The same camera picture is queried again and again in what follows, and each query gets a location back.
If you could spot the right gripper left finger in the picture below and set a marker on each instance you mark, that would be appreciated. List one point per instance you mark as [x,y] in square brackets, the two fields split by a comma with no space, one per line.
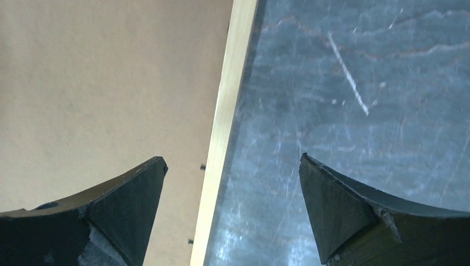
[107,224]

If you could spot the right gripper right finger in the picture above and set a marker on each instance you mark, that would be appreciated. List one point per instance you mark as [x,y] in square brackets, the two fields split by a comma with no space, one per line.
[356,224]

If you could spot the brown backing board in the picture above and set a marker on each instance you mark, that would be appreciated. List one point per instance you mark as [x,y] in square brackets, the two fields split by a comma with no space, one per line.
[91,89]

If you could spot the wooden picture frame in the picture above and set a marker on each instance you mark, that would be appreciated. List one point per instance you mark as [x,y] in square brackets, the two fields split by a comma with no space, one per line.
[235,54]

